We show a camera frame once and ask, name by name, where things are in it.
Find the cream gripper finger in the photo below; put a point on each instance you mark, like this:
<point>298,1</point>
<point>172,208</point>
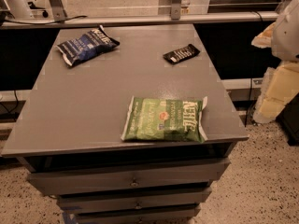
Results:
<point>280,85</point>
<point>264,39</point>

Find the black rxbar chocolate bar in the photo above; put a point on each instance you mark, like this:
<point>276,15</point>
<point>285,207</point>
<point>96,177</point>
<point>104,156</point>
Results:
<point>182,54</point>

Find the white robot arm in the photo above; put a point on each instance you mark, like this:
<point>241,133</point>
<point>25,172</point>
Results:
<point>285,39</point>

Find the green jalapeno chip bag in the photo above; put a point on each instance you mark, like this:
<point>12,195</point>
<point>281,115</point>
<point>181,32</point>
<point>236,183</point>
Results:
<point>165,120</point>

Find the blue kettle chip bag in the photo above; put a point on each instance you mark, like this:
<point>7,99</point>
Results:
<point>88,46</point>

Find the grey metal railing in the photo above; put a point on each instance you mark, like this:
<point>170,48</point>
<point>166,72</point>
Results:
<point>86,22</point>

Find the top drawer with knob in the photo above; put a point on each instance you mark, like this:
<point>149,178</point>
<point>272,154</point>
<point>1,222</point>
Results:
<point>128,177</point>

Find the drawer with knob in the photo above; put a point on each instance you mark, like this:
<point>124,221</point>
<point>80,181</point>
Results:
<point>134,200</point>
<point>128,177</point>

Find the middle drawer with knob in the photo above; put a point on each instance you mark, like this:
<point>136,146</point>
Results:
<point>134,200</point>

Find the bottom drawer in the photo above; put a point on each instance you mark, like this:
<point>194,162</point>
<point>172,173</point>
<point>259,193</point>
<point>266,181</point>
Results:
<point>139,216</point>

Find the grey drawer cabinet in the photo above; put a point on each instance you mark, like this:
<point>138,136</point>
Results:
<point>74,117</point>

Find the white pipe top left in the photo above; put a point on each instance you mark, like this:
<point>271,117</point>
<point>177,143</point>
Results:
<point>20,9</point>

